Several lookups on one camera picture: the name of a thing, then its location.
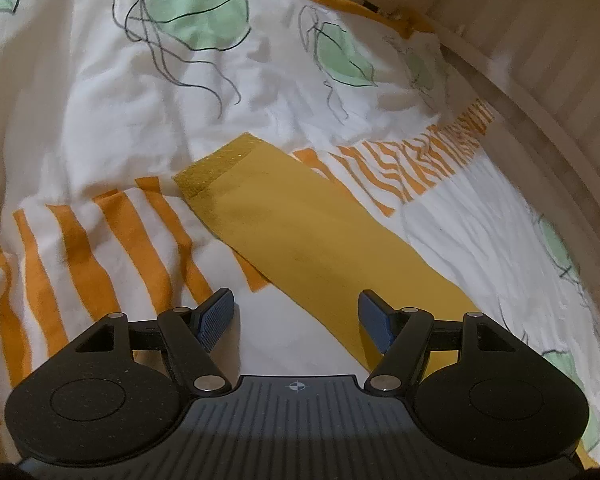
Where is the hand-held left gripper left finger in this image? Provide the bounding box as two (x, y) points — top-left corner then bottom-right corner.
(74, 287), (237, 397)

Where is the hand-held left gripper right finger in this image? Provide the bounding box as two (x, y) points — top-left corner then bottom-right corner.
(357, 289), (526, 394)

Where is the mustard yellow knit garment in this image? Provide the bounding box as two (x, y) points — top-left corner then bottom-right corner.
(172, 132), (483, 376)

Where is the white jellyfish striped duvet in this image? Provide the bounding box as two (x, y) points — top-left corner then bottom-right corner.
(0, 0), (600, 472)

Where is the orange bed sheet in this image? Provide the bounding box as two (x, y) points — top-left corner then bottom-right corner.
(250, 0), (437, 38)

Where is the white wooden bed frame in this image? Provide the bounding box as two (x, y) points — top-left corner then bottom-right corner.
(330, 0), (600, 346)

